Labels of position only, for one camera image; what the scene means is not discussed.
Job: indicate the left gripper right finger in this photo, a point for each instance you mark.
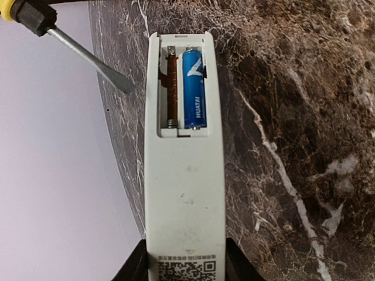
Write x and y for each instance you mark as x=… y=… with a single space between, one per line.
x=238 y=266

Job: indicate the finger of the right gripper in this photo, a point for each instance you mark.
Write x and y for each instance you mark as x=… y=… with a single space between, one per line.
x=52 y=2

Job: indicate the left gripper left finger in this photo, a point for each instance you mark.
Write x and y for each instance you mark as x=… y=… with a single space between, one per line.
x=134 y=268

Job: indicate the yellow handled screwdriver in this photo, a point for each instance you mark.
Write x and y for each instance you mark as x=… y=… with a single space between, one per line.
x=40 y=18

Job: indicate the white remote control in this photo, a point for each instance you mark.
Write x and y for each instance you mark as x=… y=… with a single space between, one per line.
x=184 y=185

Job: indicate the blue battery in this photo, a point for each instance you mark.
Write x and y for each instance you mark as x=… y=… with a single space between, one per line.
x=193 y=89

